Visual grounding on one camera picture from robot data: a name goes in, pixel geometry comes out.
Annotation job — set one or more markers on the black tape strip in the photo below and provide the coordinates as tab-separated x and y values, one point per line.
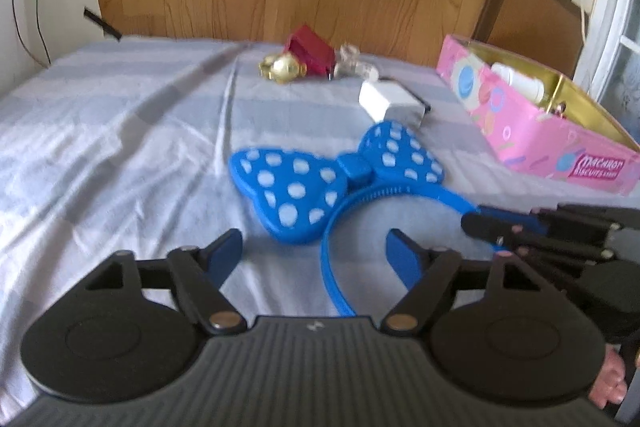
107	29

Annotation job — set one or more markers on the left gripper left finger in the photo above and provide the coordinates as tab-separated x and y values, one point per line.
198	274

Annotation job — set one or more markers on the frosted glass window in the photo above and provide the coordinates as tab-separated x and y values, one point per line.
608	67

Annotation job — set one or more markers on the white cap vitamin bottle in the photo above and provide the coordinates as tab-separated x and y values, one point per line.
530	87

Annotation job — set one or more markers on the blue cigarette lighter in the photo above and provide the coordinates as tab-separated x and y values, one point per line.
427	106

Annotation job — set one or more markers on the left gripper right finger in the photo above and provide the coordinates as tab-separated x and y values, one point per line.
429	275

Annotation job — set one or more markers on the white usb wall charger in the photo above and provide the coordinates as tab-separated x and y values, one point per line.
387	100

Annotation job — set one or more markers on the blue polka dot bow headband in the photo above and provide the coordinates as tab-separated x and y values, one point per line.
299	197

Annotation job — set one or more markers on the person's right hand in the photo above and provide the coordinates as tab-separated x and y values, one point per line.
607	379

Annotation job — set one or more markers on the magenta red gift box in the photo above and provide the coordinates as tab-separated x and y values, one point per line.
312	51

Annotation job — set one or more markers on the pink macaron biscuit tin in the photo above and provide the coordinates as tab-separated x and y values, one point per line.
567	137

